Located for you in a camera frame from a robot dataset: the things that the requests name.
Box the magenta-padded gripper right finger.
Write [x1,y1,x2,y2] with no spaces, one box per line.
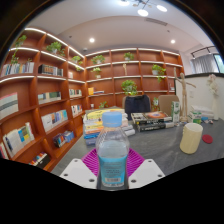
[127,148,166,190]

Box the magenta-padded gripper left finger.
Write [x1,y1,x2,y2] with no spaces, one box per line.
[59,148,101,190]

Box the clear blue-capped water bottle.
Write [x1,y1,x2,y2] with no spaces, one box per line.
[95,111,131,192]

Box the colourful book stack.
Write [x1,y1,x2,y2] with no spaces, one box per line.
[82,108,136,146]

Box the cream ribbed cup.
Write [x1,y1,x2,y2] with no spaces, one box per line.
[179,122,204,155]

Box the green white drink carton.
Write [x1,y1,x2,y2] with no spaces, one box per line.
[171,100,181,126]

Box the black chair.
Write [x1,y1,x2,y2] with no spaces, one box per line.
[123,94,152,121]

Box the flat round red coaster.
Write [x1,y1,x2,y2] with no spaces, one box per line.
[201,134,214,145]

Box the tan chair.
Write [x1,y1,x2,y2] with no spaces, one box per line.
[158,94,181,118]

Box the green white box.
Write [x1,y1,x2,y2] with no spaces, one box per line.
[187,111,203,125]

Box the wooden shelf unit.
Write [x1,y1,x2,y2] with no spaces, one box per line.
[0,26,185,171]

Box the wooden artist mannequin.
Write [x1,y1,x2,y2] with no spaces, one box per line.
[173,67,198,123]

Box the white book stack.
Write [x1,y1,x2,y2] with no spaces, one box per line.
[187,105,215,125]

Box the grey curtain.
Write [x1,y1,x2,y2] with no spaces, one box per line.
[190,53,219,75]

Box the window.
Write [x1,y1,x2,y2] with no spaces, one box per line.
[213,53,224,74]

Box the ceiling air vent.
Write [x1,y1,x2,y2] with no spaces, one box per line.
[144,17,169,27]

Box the ceiling lamp with round bulbs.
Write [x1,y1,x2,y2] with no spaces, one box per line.
[116,0,169,18]

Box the black track light rail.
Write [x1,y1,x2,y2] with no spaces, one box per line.
[190,45,218,58]

